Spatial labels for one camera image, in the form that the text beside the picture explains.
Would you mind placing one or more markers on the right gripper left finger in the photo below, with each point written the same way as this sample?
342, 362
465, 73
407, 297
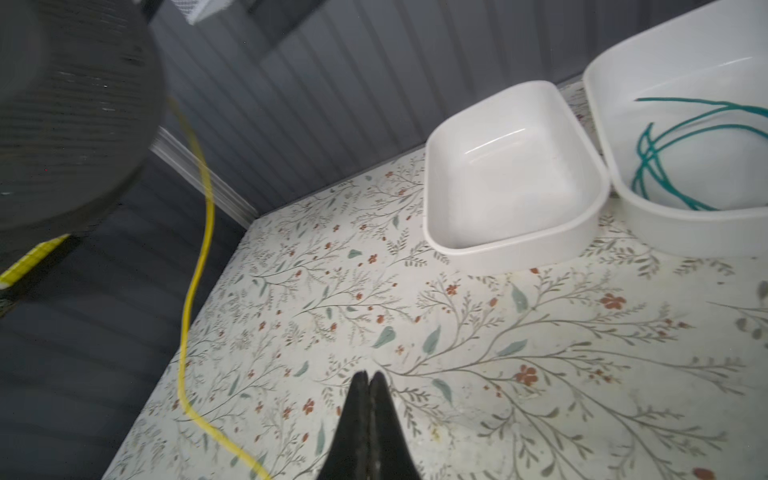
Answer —
348, 455

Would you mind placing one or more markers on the left white plastic bin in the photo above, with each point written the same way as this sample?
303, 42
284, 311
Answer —
512, 182

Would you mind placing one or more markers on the white plastic bin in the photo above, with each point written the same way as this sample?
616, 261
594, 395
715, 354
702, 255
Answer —
681, 115
512, 182

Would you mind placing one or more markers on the yellow marker pen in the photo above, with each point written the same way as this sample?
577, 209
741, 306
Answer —
15, 272

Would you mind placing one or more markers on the white wire mesh basket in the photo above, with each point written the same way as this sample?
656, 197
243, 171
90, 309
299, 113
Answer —
195, 11

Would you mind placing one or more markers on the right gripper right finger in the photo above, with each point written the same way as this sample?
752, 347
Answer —
389, 457

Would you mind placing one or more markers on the right white plastic bin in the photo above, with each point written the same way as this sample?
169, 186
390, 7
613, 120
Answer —
681, 115

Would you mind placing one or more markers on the dark grey foam spool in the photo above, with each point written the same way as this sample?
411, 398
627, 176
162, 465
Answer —
82, 99

